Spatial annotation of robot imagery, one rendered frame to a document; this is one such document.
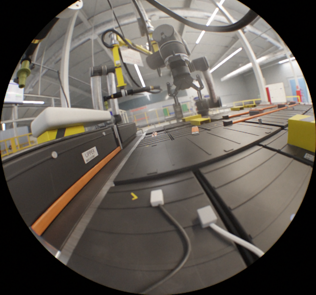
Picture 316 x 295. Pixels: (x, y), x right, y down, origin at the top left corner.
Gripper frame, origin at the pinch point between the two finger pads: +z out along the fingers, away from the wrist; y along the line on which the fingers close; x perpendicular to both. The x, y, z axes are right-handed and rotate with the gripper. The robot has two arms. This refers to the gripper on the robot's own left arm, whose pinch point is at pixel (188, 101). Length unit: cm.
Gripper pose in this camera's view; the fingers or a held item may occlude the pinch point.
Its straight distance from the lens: 44.3
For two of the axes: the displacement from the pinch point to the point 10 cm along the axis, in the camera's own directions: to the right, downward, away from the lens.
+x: -3.2, 2.5, -9.2
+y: -9.2, 1.7, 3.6
